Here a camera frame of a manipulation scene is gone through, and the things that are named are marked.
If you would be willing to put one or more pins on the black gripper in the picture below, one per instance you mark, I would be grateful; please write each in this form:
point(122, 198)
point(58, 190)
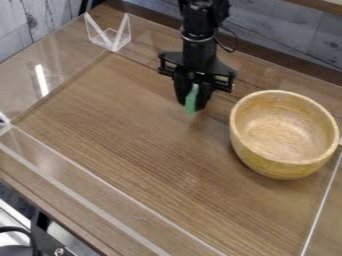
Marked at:
point(196, 65)

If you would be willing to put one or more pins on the green rectangular stick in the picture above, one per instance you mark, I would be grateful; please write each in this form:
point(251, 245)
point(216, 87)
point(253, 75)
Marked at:
point(192, 100)

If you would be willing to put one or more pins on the light wooden bowl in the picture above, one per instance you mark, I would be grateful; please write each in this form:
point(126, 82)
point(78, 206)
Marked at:
point(284, 134)

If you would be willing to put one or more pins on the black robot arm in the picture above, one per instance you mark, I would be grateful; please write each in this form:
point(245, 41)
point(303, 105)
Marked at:
point(204, 16)

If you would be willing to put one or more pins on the black metal table leg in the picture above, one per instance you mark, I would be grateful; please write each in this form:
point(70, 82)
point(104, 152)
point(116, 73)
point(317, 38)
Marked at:
point(49, 246)

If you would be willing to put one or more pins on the clear acrylic corner bracket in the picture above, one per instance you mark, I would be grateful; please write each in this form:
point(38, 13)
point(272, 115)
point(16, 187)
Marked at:
point(110, 38)

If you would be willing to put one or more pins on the clear acrylic barrier frame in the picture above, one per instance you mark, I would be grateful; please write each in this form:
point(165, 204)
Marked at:
point(140, 177)

